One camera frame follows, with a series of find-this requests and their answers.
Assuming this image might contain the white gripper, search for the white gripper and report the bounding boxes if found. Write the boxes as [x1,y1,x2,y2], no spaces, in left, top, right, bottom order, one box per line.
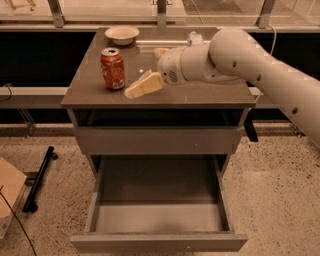
[125,47,186,99]

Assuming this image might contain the red coke can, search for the red coke can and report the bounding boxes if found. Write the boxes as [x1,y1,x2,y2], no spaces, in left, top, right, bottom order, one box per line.
[100,47,125,90]

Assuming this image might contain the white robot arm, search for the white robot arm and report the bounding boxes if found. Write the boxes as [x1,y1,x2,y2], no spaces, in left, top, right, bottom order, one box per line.
[125,28,320,146]

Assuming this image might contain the grey drawer cabinet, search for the grey drawer cabinet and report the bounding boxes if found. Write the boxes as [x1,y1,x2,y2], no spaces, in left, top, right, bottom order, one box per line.
[62,29,255,172]

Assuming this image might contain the closed grey top drawer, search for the closed grey top drawer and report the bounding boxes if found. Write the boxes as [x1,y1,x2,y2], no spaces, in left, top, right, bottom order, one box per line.
[74,127,241,155]

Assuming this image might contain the open grey middle drawer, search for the open grey middle drawer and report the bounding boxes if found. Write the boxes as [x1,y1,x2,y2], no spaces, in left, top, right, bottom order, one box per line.
[71,155,248,253]

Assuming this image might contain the white bowl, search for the white bowl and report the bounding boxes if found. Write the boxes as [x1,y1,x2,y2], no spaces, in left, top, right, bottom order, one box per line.
[105,26,139,46]

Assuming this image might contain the cardboard box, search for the cardboard box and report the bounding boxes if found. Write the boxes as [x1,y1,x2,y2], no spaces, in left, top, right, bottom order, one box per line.
[0,157,26,240]

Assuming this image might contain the black metal bar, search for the black metal bar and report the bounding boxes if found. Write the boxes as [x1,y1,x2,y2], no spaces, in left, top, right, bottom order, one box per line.
[22,146,58,213]

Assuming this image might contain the white cable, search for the white cable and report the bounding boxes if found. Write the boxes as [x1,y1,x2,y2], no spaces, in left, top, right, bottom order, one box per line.
[253,24,278,103]

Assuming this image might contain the black cable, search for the black cable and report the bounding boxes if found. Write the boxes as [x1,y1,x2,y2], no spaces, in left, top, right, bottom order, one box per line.
[0,185,38,256]

